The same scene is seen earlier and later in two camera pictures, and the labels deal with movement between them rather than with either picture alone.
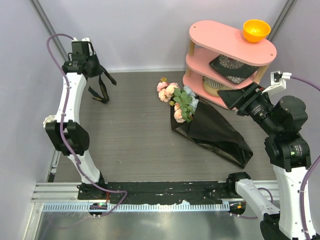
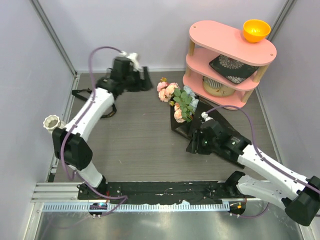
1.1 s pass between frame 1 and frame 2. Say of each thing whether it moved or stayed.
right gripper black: moved
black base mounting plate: stayed
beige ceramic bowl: stayed
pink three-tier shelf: stayed
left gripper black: moved
